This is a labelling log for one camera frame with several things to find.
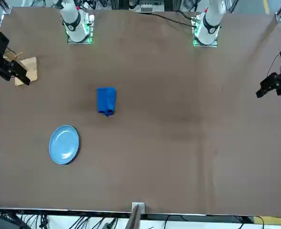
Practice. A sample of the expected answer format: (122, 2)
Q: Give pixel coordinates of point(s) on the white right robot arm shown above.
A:
(71, 14)

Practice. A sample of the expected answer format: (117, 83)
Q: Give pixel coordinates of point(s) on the black power supply box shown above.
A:
(4, 223)

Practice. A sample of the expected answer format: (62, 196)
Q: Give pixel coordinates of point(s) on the grey power strip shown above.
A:
(147, 8)

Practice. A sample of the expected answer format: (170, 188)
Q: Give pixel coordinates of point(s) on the light blue plastic plate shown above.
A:
(64, 144)

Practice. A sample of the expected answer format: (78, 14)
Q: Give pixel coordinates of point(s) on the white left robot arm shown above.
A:
(209, 23)

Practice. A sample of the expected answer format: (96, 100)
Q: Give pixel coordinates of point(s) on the wooden cup rack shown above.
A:
(29, 66)

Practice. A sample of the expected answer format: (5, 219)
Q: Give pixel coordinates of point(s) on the aluminium camera post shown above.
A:
(138, 207)

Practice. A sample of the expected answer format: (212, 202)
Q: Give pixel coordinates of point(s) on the black plug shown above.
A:
(109, 224)

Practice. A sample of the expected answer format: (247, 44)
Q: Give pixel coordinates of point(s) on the blue cloth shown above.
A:
(106, 100)

